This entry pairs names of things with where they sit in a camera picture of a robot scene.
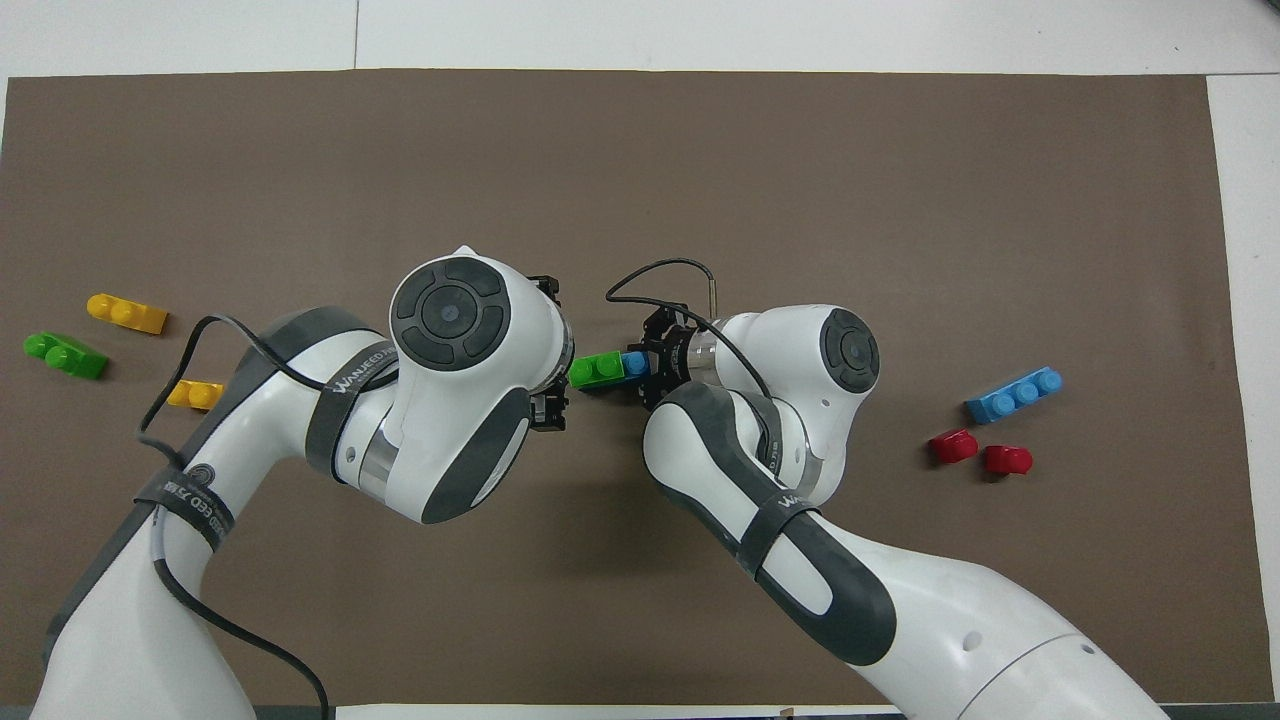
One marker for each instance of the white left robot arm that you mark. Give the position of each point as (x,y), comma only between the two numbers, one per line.
(440,400)

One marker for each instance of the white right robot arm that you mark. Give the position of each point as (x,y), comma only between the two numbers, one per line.
(900,600)

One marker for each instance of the green two-stud toy block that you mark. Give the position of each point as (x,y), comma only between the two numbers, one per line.
(66,357)
(597,372)

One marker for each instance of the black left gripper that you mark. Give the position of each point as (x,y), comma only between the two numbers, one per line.
(550,412)

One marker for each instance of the yellow two-stud toy block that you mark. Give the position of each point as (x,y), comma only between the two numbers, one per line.
(195,395)
(128,313)

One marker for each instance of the red toy block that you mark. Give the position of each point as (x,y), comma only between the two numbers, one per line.
(1008,460)
(955,446)

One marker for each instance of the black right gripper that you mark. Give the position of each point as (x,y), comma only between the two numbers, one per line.
(676,350)

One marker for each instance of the brown table mat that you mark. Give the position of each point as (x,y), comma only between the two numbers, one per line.
(640,150)

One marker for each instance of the blue three-stud toy block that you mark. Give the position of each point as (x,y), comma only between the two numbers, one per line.
(1014,396)

